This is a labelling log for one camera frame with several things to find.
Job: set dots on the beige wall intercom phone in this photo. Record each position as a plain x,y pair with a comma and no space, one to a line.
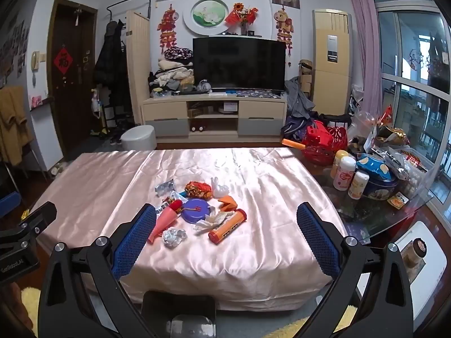
35,60

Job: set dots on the beige folding panel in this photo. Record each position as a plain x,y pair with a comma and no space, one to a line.
137,70

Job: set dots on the pink shelf item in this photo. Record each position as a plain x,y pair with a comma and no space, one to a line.
36,101

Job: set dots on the pink satin tablecloth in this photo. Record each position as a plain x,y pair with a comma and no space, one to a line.
264,260

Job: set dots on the red cutout basket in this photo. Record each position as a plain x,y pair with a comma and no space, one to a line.
324,153

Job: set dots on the blue snack bag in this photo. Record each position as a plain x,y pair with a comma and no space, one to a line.
375,167

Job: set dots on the white crumpled plastic wrap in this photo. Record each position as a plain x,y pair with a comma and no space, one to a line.
219,186

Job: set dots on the artificial flower bouquet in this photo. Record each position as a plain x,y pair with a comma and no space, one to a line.
243,14

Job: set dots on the clear plastic storage box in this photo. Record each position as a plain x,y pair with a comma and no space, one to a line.
419,176

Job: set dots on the small orange paper box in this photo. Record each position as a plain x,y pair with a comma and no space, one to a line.
227,202

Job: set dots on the blue round tin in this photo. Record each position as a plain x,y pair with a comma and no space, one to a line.
380,188

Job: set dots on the pile of folded clothes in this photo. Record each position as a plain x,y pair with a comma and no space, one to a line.
172,74

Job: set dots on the round white wall picture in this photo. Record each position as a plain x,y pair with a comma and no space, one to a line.
209,16

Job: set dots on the red orange snack wrapper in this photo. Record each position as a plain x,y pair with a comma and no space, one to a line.
199,189

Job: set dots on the grey jacket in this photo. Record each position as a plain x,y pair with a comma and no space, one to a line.
299,95

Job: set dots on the yellow cap white bottle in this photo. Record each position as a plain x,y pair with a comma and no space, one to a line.
339,158

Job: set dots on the dark clothes heap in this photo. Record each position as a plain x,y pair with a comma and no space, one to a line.
296,128

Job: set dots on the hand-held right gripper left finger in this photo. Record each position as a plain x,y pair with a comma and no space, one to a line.
135,239

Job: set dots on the glass balcony door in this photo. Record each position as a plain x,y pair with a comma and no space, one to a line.
415,60

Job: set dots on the dark brown door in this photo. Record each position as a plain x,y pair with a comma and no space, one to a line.
70,112

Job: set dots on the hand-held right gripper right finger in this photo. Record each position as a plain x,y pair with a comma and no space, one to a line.
317,239

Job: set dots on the small white bottle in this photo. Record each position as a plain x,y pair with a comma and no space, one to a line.
357,185

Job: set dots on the orange animal hanging ornament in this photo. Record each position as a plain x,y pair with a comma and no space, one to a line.
284,24

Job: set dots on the white hanging bag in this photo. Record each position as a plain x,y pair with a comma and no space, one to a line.
95,102

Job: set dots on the white tissue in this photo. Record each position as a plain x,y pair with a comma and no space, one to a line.
211,221

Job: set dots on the pink paper cone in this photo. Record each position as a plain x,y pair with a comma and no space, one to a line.
162,222

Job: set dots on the black coat rack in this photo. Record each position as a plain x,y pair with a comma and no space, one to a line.
149,7

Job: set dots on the silver crumpled wrapper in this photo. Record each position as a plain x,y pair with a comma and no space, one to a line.
165,186

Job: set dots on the dark hanging coats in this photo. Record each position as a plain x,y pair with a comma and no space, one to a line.
109,60

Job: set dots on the orange cardboard tube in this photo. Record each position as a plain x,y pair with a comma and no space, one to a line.
227,227

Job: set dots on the blue printed cloth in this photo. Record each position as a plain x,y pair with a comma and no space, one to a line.
259,94

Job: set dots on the purple plastic bowl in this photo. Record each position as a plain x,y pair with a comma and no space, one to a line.
195,212

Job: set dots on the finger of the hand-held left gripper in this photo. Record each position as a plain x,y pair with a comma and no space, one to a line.
38,214

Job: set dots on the white round stool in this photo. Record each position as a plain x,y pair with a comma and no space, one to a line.
139,137

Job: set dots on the orange foam stick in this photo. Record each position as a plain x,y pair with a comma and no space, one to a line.
292,143

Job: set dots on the white plastic stool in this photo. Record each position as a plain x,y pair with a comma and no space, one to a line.
426,288

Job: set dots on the yellow fleece blanket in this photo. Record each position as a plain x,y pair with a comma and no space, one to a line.
30,310

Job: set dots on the brown knit cloth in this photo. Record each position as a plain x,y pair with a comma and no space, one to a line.
12,119

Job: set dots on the red fish hanging ornament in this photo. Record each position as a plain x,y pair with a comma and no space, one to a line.
168,30

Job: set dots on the glass table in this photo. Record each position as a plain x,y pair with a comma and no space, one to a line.
352,216

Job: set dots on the foil ball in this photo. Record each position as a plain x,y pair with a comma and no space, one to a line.
173,236

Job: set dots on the black waste bin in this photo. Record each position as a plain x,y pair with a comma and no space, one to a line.
158,306

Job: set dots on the brown lid jar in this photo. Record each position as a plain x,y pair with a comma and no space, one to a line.
418,248

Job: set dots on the beige standing air conditioner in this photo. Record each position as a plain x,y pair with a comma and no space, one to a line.
331,88

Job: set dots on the small orange packet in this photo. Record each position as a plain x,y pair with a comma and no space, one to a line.
398,200

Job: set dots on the pink label white bottle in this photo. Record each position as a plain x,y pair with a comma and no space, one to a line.
344,176

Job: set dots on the wall photo collage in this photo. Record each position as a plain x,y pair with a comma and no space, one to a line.
14,49

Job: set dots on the black flat television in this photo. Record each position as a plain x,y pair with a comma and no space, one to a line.
239,63

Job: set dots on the stacked cardboard boxes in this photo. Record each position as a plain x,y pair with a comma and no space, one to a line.
306,77

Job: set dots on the red diamond door sign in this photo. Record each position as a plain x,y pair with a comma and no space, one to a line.
63,60

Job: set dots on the purple curtain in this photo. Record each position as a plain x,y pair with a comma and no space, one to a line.
363,42

